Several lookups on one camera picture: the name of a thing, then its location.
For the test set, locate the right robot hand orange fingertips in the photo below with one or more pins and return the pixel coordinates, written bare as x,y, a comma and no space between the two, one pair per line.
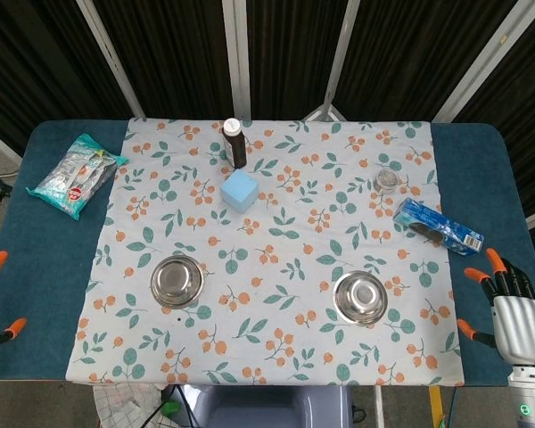
519,325

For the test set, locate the stainless steel bowl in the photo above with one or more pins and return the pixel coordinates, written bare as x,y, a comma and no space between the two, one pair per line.
360,298
176,281

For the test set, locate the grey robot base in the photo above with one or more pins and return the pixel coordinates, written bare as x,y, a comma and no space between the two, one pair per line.
272,408

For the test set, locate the dark blue table mat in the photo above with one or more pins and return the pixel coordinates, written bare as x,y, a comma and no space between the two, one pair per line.
40,267

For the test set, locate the teal silver snack package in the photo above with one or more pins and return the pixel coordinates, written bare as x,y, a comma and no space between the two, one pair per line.
76,176

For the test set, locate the blue cookie box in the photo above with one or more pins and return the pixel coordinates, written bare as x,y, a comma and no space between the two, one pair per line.
437,225

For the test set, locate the white grid pattern cloth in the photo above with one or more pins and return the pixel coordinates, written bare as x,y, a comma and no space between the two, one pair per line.
125,408

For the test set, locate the small green object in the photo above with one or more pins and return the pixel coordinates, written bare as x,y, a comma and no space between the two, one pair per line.
171,407

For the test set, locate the floral print tablecloth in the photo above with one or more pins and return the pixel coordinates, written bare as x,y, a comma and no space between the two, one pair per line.
272,276

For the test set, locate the light blue foam cube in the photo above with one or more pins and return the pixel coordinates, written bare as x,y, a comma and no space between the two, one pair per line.
238,191

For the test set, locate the brown bottle white cap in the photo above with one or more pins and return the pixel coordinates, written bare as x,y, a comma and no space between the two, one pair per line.
236,147

